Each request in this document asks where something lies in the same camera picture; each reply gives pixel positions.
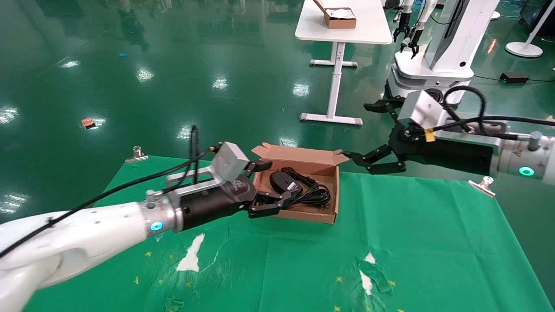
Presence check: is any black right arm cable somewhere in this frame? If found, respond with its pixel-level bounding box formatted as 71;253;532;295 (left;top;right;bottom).
427;85;555;142

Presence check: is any green table cloth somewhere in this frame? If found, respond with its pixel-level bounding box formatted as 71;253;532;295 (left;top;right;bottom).
22;156;554;312

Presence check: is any white wheeled background robot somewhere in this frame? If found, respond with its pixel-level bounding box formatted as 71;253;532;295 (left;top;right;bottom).
385;0;502;107

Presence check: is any white height-adjustable table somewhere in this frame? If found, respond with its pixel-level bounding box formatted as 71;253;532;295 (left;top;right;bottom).
295;0;393;127

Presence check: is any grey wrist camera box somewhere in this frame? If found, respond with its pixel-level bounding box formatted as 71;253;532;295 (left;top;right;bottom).
166;142;251;196
397;90;450;131

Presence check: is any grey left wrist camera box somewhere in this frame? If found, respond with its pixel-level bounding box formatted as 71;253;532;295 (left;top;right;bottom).
166;142;251;196

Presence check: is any black power adapter brick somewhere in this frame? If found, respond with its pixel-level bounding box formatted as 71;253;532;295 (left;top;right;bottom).
499;72;530;85

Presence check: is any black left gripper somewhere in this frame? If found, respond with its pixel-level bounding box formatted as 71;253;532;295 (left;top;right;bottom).
177;159;303;233

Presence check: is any black computer mouse with cable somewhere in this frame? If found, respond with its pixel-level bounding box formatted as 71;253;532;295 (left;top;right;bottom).
269;167;324;196

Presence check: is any small cardboard box with contents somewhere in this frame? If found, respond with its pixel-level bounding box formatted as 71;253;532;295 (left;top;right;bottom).
313;0;357;30

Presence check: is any silver binder clip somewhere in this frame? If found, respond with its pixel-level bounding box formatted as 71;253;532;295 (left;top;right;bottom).
125;146;149;164
468;176;496;198

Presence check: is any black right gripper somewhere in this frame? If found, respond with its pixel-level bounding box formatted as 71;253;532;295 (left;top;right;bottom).
342;97;495;175

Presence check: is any white floor stand with base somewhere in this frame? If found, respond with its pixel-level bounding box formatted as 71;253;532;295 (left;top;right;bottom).
505;0;555;59

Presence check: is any open brown cardboard box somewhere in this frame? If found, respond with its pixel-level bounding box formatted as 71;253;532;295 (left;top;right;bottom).
248;143;350;224

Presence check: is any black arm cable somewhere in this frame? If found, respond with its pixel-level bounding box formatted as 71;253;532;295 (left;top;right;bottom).
0;125;219;259
427;85;555;142

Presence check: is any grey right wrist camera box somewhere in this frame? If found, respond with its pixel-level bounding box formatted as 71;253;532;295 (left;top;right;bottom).
397;90;450;131

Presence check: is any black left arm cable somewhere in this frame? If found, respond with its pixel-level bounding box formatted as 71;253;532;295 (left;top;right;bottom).
0;125;219;259

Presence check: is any black background robot gripper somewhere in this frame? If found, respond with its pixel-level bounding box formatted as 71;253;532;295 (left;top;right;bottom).
400;24;424;60
392;12;411;43

